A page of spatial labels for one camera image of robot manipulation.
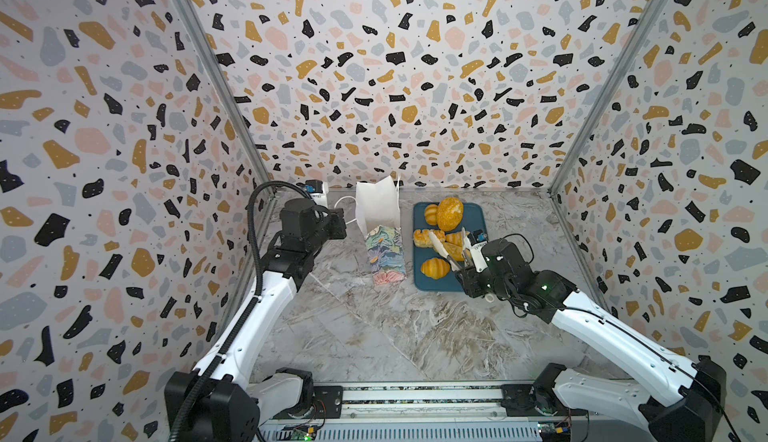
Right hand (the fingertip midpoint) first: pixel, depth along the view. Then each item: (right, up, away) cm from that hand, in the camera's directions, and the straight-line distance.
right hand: (459, 267), depth 76 cm
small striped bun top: (-4, +14, +33) cm, 36 cm away
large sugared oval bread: (+2, +14, +29) cm, 33 cm away
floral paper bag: (-22, +15, +17) cm, 31 cm away
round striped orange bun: (-4, -3, +19) cm, 19 cm away
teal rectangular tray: (+13, +11, +38) cm, 41 cm away
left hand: (-30, +16, 0) cm, 34 cm away
